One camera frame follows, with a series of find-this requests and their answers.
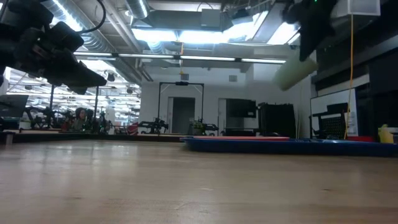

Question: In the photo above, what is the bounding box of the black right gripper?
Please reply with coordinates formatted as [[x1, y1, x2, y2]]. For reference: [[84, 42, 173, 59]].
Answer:
[[281, 0, 339, 62]]

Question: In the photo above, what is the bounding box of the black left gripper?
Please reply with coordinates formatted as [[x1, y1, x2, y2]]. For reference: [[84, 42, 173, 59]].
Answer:
[[0, 18, 108, 96]]

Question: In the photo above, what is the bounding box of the pale green cup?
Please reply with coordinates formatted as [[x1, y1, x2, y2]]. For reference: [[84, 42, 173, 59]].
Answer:
[[272, 57, 320, 92]]

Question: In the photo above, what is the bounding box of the blue plastic tray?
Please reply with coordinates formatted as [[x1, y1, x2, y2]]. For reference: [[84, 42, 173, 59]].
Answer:
[[179, 136, 398, 157]]

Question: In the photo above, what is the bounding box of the person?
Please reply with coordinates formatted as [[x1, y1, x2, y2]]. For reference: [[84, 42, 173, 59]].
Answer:
[[70, 107, 91, 132]]

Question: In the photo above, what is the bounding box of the whiteboard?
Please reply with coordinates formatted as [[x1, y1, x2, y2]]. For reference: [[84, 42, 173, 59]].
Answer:
[[310, 88, 359, 138]]

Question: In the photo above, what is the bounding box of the dark computer monitor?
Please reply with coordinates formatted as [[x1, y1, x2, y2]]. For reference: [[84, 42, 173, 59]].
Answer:
[[0, 94, 29, 130]]

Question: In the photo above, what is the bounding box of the black cabinet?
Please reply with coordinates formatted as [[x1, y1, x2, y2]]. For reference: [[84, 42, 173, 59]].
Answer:
[[257, 102, 297, 138]]

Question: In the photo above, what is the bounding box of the black pegboard cart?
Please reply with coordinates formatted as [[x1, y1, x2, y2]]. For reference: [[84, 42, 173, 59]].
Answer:
[[308, 102, 349, 140]]

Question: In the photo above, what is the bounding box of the long LED light bar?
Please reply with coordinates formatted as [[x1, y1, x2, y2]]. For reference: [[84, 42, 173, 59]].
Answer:
[[73, 51, 287, 65]]

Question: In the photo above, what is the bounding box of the ceiling air unit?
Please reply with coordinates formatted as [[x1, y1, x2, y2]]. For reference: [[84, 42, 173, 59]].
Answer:
[[200, 8, 225, 32]]

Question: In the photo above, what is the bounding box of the red bin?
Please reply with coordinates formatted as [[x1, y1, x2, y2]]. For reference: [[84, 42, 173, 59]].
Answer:
[[346, 136, 374, 143]]

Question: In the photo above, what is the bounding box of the grey doorway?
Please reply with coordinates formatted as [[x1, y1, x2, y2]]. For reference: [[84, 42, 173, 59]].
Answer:
[[167, 96, 197, 135]]

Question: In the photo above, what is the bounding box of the yellow bottle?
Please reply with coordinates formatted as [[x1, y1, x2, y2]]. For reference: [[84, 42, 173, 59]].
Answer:
[[377, 124, 395, 144]]

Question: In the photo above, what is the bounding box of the wide black metal frame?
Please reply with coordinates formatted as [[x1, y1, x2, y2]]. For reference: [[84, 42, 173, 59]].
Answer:
[[49, 83, 101, 130]]

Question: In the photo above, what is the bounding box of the silver air duct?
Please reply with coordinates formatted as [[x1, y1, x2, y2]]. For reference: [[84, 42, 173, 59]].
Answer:
[[42, 0, 153, 85]]

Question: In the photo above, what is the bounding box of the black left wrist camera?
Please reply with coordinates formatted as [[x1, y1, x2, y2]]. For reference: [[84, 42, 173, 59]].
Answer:
[[45, 21, 85, 53]]

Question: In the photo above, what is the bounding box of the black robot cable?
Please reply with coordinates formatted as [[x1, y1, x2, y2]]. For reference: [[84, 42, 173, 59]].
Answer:
[[76, 0, 107, 35]]

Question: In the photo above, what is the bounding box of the dark wall screen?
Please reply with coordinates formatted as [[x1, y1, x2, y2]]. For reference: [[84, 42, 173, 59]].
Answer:
[[225, 98, 257, 119]]

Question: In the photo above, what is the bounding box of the black metal frame stand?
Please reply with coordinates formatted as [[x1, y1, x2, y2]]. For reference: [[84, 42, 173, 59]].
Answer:
[[157, 81, 205, 135]]

